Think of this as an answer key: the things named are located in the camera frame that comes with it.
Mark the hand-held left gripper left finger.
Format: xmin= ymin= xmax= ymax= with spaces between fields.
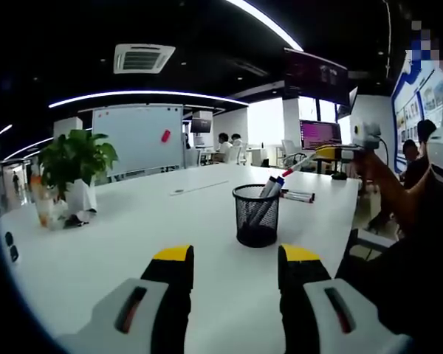
xmin=57 ymin=243 xmax=195 ymax=354

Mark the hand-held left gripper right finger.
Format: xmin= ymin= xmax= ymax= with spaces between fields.
xmin=277 ymin=243 xmax=414 ymax=354

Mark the black cap whiteboard marker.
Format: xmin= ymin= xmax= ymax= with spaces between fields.
xmin=281 ymin=189 xmax=316 ymax=199
xmin=260 ymin=176 xmax=278 ymax=198
xmin=280 ymin=192 xmax=315 ymax=204

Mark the black mesh pen holder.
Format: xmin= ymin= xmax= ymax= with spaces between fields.
xmin=232 ymin=184 xmax=281 ymax=248

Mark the white whiteboard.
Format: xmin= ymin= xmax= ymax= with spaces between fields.
xmin=92 ymin=105 xmax=184 ymax=178

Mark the person's right hand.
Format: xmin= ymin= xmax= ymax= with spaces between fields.
xmin=351 ymin=150 xmax=378 ymax=180

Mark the purple lit monitor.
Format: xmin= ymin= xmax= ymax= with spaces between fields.
xmin=299 ymin=119 xmax=343 ymax=150

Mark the large dark hanging screen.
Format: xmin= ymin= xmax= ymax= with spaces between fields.
xmin=283 ymin=47 xmax=350 ymax=106

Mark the grey chair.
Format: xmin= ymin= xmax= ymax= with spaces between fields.
xmin=341 ymin=230 xmax=398 ymax=274

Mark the white office chair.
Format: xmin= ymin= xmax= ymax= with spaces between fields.
xmin=228 ymin=145 xmax=247 ymax=166

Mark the person's black shirt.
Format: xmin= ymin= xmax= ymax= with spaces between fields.
xmin=372 ymin=158 xmax=443 ymax=344

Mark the small black desk item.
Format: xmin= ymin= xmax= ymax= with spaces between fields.
xmin=64 ymin=213 xmax=92 ymax=229

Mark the small monitor on stand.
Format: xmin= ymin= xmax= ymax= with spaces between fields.
xmin=190 ymin=117 xmax=212 ymax=133

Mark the clear glass vase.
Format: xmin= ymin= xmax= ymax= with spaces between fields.
xmin=29 ymin=167 xmax=62 ymax=232

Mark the potted green plant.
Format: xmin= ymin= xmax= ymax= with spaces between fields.
xmin=38 ymin=128 xmax=119 ymax=222

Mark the ceiling air conditioner vent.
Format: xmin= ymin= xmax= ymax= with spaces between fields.
xmin=113 ymin=43 xmax=176 ymax=74

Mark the blue framed wall poster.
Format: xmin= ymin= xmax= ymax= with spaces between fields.
xmin=390 ymin=58 xmax=443 ymax=174

